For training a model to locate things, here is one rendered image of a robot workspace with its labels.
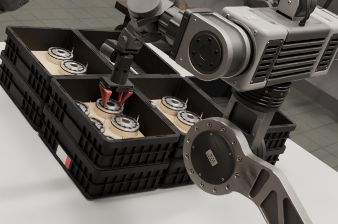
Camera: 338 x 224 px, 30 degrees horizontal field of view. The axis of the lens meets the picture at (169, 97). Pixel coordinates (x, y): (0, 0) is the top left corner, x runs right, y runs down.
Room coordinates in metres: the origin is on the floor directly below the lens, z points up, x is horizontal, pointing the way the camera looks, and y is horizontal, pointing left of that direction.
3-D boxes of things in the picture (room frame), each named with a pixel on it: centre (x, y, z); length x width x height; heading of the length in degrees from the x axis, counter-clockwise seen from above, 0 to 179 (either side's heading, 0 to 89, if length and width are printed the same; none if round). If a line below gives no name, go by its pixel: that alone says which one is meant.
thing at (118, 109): (2.02, 0.19, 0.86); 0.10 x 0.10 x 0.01
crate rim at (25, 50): (2.18, 0.44, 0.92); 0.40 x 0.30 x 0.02; 44
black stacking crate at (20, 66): (2.18, 0.44, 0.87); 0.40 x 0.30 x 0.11; 44
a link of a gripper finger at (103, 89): (2.01, 0.20, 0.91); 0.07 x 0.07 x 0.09; 39
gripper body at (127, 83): (2.02, 0.19, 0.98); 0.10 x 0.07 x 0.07; 129
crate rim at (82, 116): (1.89, 0.16, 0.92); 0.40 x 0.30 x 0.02; 44
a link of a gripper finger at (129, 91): (2.03, 0.17, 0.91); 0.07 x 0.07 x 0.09; 39
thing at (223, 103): (2.31, -0.27, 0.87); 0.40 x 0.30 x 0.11; 44
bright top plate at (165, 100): (2.23, -0.03, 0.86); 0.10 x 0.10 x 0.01
